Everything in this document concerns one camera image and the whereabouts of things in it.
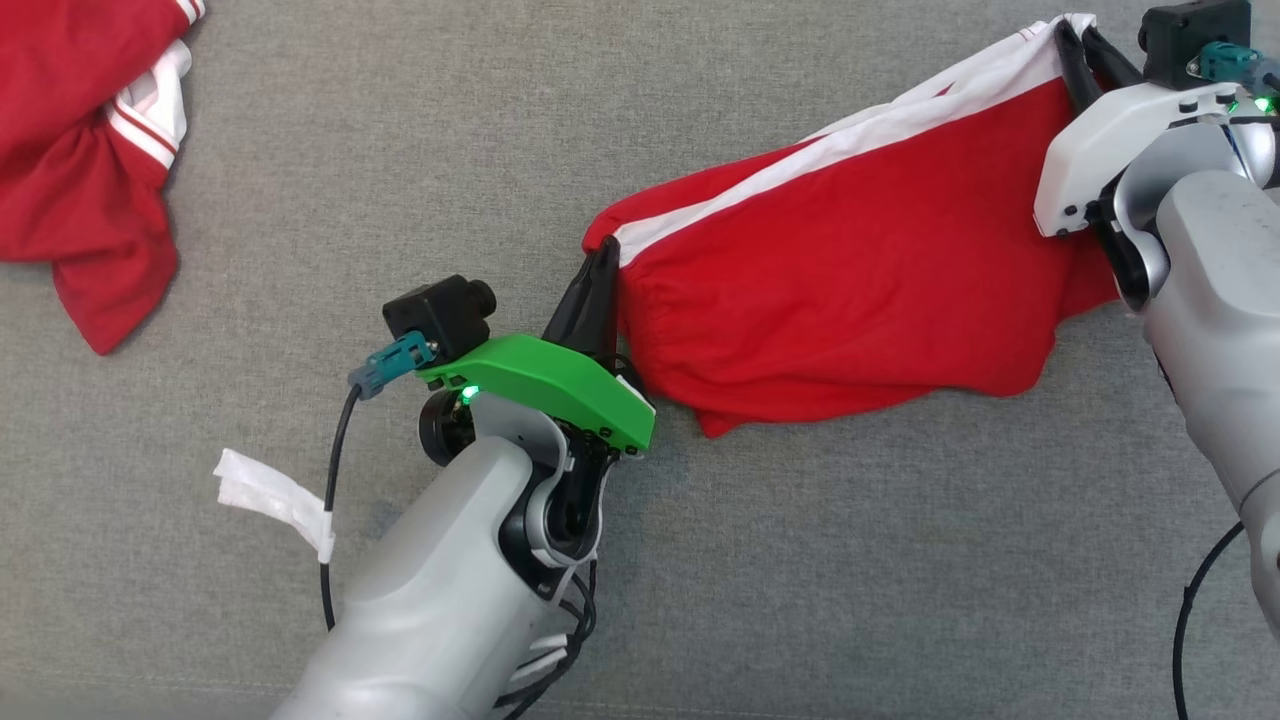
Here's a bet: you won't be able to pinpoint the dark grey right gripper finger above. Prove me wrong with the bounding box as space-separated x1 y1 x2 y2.
1085 28 1146 93
1055 20 1098 111

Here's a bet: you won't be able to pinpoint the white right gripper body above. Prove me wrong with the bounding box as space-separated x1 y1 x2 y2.
1033 80 1251 239

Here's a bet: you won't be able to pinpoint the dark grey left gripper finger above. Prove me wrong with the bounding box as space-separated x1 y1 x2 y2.
600 238 623 359
543 250 607 346

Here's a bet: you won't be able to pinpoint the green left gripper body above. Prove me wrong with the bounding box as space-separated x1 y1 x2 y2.
415 335 656 456

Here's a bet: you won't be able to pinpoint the red shorts with white trim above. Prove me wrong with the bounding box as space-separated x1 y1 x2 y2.
583 13 1121 439

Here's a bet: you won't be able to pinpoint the red jersey with white sleeves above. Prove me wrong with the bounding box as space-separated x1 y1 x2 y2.
0 0 206 356

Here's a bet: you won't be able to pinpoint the white tape tag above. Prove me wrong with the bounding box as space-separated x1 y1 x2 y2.
213 448 336 563

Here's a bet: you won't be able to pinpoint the black cable with teal plug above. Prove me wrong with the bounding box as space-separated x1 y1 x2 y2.
320 330 438 631
1172 42 1280 720

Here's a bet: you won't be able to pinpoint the black cable bundle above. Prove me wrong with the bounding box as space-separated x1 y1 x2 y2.
495 560 601 720

